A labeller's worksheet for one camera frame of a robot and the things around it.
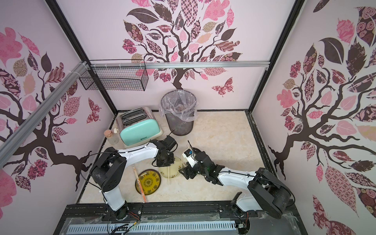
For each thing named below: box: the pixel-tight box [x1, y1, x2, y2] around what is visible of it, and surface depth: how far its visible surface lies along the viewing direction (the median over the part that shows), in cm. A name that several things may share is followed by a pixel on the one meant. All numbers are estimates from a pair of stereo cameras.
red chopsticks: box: [132, 166, 148, 204], surface depth 81 cm
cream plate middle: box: [158, 156, 184, 179], surface depth 87 cm
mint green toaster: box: [115, 106, 164, 149], surface depth 94 cm
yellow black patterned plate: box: [135, 168, 162, 196], surface depth 85 cm
